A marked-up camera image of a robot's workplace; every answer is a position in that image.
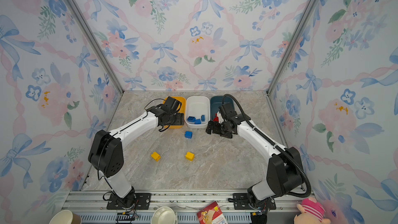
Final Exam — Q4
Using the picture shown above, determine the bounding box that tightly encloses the red lego brick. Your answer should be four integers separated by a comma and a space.
213, 114, 219, 122

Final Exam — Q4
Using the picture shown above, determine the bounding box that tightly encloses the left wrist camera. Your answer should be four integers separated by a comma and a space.
164, 96, 182, 114

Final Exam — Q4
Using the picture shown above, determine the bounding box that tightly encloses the white paper cup centre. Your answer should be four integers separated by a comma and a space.
150, 206, 178, 224

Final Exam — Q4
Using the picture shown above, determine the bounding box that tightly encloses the white plastic bin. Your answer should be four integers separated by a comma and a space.
185, 96, 210, 129

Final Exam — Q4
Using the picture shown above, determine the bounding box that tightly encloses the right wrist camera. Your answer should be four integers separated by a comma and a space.
219, 102, 237, 120

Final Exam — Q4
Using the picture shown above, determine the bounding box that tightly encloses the pink plush toy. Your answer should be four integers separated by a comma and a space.
293, 197, 331, 224

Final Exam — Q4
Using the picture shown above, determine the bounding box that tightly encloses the aluminium rail frame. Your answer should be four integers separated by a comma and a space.
61, 189, 315, 224

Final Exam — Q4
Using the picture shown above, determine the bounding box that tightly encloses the black corrugated cable right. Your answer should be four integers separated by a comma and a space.
222, 94, 312, 199

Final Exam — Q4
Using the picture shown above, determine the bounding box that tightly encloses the red snack box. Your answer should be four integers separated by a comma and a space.
197, 201, 228, 224

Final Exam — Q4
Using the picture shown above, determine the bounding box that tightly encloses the yellow lego brick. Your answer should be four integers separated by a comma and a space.
151, 152, 161, 162
185, 152, 195, 162

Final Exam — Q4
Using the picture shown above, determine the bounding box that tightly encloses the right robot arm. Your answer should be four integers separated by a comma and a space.
206, 114, 312, 209

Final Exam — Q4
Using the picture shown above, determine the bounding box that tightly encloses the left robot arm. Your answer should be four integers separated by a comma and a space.
88, 97, 184, 209

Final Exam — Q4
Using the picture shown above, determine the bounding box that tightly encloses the paper cup left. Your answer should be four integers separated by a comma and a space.
49, 210, 82, 224

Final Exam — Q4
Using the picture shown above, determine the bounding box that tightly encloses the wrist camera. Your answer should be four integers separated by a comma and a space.
164, 96, 182, 114
219, 102, 237, 120

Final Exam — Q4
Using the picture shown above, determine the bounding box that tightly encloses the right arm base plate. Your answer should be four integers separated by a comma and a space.
232, 192, 277, 211

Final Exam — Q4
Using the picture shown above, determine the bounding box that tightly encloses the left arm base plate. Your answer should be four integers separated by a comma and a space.
106, 193, 152, 211

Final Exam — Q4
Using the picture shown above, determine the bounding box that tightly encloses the dark teal plastic bin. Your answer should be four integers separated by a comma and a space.
210, 95, 235, 120

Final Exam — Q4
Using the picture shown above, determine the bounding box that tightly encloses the yellow plastic bin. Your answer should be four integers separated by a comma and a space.
163, 96, 186, 129

